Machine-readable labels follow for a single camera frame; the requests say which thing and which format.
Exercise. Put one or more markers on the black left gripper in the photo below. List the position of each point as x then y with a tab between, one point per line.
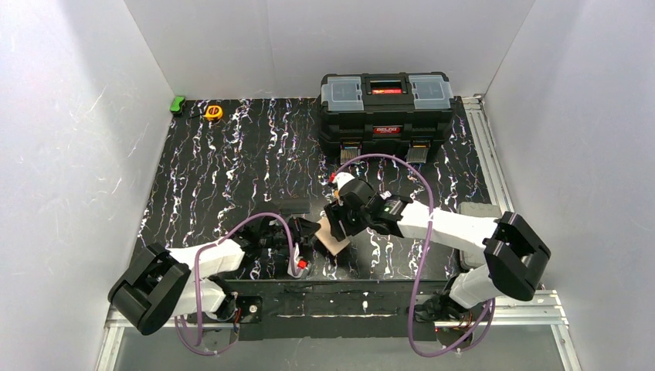
295	231

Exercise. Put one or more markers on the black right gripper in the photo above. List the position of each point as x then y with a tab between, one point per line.
334	225

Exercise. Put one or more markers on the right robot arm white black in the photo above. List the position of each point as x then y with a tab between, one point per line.
515	257

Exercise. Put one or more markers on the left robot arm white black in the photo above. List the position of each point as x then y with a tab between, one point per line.
161	283

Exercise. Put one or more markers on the black toolbox with red label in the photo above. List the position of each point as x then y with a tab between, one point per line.
408	115

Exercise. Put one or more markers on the grey rectangular box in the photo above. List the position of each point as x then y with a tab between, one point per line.
469	261

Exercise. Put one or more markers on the yellow tape measure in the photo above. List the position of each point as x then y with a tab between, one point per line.
213	113

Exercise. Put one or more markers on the green small object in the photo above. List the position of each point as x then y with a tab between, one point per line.
177	105

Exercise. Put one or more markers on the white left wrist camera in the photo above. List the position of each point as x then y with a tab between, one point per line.
301	269

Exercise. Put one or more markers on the aluminium frame rail right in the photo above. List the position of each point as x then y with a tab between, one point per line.
487	154

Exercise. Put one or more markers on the aluminium frame rail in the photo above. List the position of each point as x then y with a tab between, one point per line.
487	154
324	328

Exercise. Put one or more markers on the aluminium frame rail front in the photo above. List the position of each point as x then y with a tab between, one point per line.
324	328

